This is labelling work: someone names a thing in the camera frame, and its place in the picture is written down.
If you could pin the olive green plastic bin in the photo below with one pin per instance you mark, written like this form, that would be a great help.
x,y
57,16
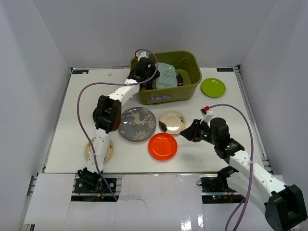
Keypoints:
x,y
181,60

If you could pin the left blue table label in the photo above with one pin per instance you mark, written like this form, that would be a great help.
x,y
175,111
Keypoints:
x,y
80,72

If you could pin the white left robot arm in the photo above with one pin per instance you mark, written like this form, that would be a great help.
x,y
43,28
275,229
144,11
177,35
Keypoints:
x,y
107,117

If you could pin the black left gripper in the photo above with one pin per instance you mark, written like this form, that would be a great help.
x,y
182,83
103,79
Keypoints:
x,y
149,78

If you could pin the pale blue rectangular plate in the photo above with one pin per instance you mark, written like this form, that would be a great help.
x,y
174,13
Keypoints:
x,y
167,78

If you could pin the cream plate with black patch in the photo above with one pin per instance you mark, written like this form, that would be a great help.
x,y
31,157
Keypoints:
x,y
172,122

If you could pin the cream plate with small motifs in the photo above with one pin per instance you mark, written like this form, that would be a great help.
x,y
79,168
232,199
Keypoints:
x,y
108,154

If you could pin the lime green plate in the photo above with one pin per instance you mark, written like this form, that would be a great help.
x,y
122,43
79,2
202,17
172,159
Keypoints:
x,y
213,87

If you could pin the orange plate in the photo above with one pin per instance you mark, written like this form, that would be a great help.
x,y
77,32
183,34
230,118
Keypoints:
x,y
162,146

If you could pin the blue table label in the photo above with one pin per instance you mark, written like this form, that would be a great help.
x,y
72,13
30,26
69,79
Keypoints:
x,y
225,69
80,72

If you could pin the black round plate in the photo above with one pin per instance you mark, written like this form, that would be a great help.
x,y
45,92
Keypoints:
x,y
94,115

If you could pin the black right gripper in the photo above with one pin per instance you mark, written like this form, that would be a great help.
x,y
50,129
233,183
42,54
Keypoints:
x,y
191,133

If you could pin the right blue table label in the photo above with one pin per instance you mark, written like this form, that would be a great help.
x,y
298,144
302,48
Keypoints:
x,y
225,69

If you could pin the grey reindeer plate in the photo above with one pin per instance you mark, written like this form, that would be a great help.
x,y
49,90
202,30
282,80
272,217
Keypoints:
x,y
137,124

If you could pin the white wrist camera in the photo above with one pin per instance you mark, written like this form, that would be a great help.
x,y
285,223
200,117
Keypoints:
x,y
207,114
141,54

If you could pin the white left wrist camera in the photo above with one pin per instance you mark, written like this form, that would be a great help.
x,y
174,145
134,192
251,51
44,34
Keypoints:
x,y
141,54

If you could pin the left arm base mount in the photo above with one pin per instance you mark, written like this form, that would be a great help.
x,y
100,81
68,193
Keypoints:
x,y
90,187

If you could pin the striped dark rim plate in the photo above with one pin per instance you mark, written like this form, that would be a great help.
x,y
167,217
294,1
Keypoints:
x,y
183,78

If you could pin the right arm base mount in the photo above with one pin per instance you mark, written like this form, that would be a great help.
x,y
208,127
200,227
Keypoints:
x,y
215,190

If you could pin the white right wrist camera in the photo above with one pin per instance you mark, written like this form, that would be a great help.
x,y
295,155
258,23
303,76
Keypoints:
x,y
207,114

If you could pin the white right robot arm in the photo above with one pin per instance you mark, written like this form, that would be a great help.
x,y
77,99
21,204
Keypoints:
x,y
282,205

